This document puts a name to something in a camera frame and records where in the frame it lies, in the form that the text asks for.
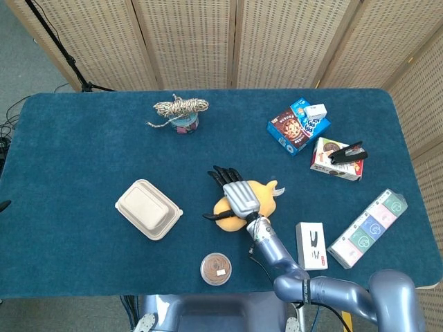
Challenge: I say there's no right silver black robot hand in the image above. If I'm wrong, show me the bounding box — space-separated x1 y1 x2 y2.
202 165 262 221

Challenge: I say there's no yellow plush dinosaur toy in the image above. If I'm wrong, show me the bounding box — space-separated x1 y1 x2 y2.
213 178 287 232

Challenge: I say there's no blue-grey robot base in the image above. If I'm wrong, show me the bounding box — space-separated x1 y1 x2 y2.
133 292 305 332

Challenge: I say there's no dark blue carpeted table top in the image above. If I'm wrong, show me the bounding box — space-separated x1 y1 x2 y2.
0 88 443 299

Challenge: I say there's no clear jar of rubber bands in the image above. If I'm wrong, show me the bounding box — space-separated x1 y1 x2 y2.
199 252 233 286

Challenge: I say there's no blue chocolate cookie box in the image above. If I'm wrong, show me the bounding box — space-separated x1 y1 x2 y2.
266 97 332 157

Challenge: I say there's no white stapler packaging box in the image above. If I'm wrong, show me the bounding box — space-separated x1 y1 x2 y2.
295 221 329 271

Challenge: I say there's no clear jar of binder clips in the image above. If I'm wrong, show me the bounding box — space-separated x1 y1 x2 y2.
170 112 200 135

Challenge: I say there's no beige pulp takeout container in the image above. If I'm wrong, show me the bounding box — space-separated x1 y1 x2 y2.
114 178 184 241

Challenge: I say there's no white red biscuit box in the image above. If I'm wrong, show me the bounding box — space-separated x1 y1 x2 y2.
309 136 365 182

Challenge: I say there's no small white cardboard box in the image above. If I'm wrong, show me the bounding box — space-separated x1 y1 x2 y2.
303 103 328 119

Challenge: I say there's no black stapler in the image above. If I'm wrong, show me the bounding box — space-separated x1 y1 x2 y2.
327 140 369 165

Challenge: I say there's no pastel tissue multipack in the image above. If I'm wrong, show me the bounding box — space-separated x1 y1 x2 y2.
327 188 408 270

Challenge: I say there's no black tripod stand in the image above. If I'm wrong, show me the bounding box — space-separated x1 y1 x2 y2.
24 0 117 93

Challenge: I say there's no black floor cable bundle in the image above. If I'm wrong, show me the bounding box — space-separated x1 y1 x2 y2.
0 82 70 174

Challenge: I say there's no coiled speckled rope bundle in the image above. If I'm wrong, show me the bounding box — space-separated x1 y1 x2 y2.
145 93 210 129

